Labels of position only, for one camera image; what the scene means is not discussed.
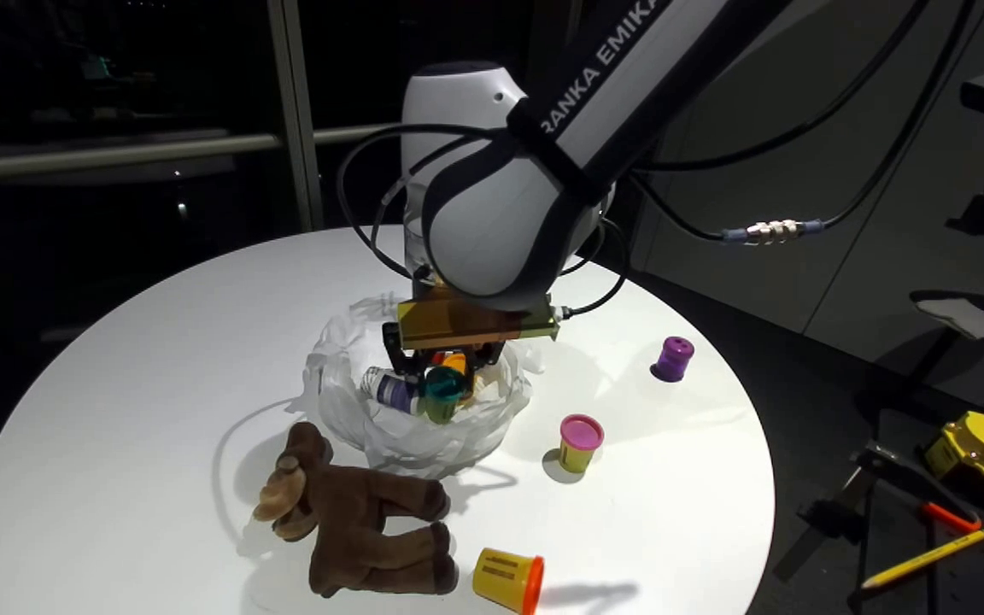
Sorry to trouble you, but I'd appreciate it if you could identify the grey flat stand plate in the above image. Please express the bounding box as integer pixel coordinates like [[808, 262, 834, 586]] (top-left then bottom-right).
[[905, 290, 984, 346]]

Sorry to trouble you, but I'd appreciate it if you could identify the tub with teal lid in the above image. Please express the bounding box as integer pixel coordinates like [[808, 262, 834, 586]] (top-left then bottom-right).
[[418, 366, 473, 422]]

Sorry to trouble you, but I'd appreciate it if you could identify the purple container with holed lid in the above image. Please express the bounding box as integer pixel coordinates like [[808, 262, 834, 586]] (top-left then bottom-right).
[[650, 336, 699, 387]]

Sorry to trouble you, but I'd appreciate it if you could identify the black cable with metal connector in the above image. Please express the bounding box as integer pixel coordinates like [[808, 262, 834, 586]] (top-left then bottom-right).
[[626, 0, 981, 249]]

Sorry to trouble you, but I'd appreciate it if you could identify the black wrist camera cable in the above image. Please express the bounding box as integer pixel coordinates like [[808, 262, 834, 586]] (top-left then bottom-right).
[[334, 120, 635, 325]]

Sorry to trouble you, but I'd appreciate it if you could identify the brown green wrist camera box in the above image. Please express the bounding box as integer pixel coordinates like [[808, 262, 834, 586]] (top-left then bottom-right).
[[392, 280, 565, 353]]

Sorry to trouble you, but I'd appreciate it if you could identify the brown moose plush toy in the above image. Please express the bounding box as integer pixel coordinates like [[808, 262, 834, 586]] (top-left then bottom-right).
[[251, 419, 463, 600]]

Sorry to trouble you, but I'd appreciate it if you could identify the tub with magenta lid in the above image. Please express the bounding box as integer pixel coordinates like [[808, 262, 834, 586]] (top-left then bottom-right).
[[557, 408, 610, 479]]

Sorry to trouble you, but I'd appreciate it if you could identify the red handled black tool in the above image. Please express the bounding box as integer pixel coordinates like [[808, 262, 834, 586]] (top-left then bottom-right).
[[856, 441, 984, 539]]

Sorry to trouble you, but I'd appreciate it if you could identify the clear small jar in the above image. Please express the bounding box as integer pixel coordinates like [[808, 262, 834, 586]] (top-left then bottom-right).
[[358, 366, 423, 415]]

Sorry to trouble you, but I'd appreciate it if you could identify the grey window railing bar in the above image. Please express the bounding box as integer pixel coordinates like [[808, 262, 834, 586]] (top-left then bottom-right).
[[0, 120, 406, 187]]

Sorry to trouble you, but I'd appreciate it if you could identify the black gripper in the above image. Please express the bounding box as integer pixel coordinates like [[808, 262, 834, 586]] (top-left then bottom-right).
[[380, 320, 508, 379]]

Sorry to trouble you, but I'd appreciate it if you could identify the white plastic bag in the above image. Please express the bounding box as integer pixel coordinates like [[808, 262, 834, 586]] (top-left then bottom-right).
[[302, 292, 545, 479]]

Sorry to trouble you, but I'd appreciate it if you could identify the yellow tub with orange lid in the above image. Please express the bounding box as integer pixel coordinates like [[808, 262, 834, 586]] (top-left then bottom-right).
[[470, 546, 552, 615]]

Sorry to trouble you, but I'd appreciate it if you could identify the grey window mullion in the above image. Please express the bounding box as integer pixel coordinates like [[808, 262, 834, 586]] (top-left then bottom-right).
[[264, 0, 329, 232]]

